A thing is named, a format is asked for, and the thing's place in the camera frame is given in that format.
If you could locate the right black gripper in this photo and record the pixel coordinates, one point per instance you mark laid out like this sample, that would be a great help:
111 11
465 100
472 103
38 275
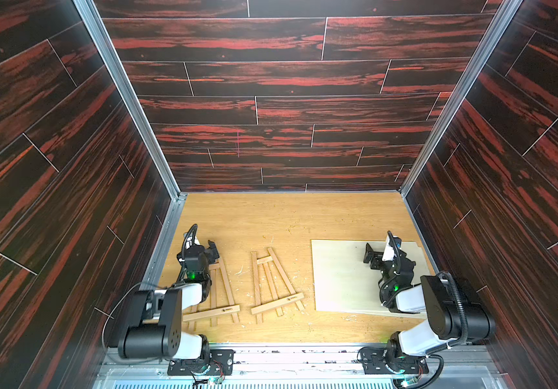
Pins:
373 255

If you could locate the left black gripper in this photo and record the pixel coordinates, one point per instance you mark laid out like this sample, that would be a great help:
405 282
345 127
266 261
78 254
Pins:
213 253

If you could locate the white wooden board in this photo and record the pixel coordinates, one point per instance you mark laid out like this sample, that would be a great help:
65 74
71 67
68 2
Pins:
341 275
353 308

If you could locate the small wooden easel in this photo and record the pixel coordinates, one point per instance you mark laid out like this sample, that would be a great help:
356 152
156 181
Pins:
272 288
215 311

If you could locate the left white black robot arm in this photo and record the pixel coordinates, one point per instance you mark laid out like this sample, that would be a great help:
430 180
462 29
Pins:
153 327

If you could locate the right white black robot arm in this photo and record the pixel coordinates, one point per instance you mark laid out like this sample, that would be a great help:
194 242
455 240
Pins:
455 314

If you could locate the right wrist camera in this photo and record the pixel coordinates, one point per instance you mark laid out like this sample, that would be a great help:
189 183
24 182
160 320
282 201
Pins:
390 249

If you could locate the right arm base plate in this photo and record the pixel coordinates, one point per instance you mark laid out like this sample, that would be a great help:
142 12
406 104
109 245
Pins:
390 361

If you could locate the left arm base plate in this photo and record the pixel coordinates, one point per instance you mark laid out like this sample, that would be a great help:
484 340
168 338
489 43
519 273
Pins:
216 362

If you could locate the metal base rail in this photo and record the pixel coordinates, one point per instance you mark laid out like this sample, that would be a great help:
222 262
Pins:
303 366

